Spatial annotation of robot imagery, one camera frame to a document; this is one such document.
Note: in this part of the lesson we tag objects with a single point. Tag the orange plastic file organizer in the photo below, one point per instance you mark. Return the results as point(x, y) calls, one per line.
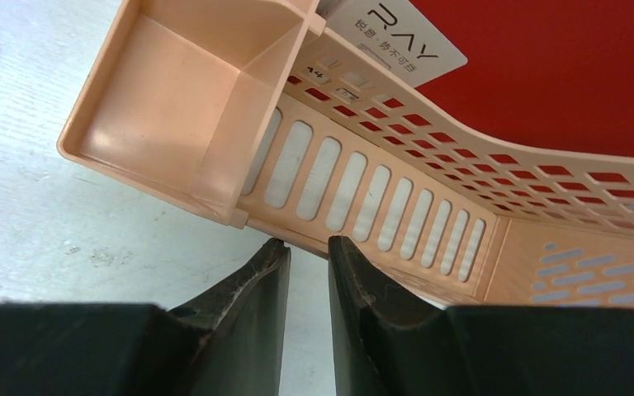
point(255, 113)

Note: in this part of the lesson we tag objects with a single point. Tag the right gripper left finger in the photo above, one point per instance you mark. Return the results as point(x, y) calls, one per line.
point(226, 341)

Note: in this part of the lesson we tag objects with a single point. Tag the thick red binder folder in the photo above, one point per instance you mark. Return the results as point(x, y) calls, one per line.
point(546, 74)

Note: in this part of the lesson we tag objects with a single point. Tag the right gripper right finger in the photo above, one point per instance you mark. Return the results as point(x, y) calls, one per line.
point(388, 341)

